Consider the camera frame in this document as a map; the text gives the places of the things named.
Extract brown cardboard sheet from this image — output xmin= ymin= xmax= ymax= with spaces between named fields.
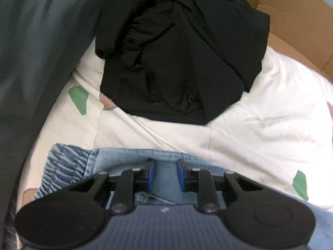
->
xmin=233 ymin=0 xmax=333 ymax=84

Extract dark grey pillow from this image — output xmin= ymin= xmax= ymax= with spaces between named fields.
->
xmin=0 ymin=0 xmax=112 ymax=250

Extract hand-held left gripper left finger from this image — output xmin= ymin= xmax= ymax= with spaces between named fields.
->
xmin=69 ymin=159 xmax=157 ymax=214

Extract black garment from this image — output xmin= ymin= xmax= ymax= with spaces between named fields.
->
xmin=95 ymin=0 xmax=270 ymax=125

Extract blue denim pants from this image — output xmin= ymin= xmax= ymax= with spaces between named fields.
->
xmin=32 ymin=143 xmax=333 ymax=250

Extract cream bear print bedsheet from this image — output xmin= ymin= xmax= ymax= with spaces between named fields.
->
xmin=16 ymin=39 xmax=333 ymax=211

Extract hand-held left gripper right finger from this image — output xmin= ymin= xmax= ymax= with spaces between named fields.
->
xmin=176 ymin=159 xmax=266 ymax=214

